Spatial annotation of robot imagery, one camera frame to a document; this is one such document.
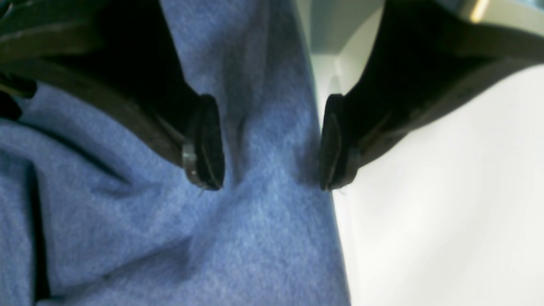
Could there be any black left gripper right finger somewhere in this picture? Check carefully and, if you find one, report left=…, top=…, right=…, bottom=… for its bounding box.
left=319, top=0, right=544, bottom=190

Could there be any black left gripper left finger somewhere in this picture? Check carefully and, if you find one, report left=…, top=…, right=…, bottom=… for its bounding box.
left=0, top=0, right=225, bottom=190

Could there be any dark blue t-shirt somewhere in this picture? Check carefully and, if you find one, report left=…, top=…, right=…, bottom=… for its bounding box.
left=1, top=0, right=350, bottom=306

